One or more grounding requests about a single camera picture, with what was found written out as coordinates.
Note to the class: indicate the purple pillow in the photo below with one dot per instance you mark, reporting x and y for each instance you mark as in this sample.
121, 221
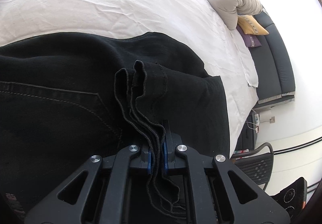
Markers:
251, 41

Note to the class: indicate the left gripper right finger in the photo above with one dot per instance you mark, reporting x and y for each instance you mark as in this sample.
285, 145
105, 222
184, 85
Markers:
172, 140

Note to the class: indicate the wall socket by bed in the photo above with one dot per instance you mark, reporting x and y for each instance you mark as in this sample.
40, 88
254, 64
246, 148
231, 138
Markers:
272, 119

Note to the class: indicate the dark upholstered headboard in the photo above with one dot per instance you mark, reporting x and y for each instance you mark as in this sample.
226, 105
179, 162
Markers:
275, 73

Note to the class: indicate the yellow pillow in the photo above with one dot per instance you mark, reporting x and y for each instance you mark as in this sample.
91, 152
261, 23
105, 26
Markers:
250, 26

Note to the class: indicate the white bed sheet mattress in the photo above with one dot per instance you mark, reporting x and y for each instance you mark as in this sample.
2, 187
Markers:
192, 22

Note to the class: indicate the black pants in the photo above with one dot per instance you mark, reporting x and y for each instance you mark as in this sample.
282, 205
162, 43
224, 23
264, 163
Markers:
68, 96

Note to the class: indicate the black mesh office chair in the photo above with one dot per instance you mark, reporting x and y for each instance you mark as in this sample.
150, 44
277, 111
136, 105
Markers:
257, 164

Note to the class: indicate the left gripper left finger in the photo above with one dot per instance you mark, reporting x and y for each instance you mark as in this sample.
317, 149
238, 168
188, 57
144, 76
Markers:
146, 158

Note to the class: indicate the black controller device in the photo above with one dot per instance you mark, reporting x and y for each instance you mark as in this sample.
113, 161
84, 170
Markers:
293, 198

